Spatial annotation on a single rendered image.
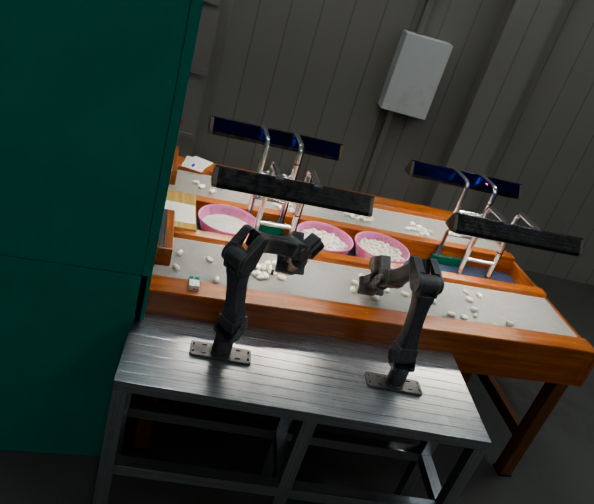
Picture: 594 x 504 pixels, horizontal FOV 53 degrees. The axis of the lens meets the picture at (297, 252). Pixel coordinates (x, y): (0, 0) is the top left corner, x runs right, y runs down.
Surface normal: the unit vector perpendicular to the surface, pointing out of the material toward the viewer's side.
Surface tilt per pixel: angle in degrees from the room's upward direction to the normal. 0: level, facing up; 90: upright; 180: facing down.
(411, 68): 90
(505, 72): 90
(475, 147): 90
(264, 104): 90
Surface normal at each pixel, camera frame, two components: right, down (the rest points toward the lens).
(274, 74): 0.06, 0.49
